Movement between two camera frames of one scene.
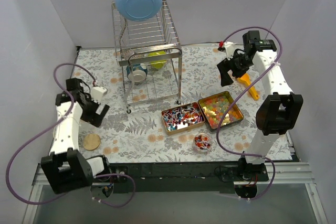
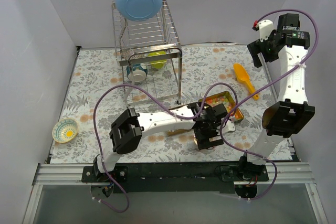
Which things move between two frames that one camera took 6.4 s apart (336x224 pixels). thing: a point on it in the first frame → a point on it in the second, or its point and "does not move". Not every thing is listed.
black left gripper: x=92 y=108 → x=208 y=142
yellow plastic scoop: x=245 y=79 does not move
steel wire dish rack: x=149 y=54 does not move
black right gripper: x=231 y=65 → x=255 y=51
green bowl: x=157 y=64 does not move
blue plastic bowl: x=138 y=0 does not move
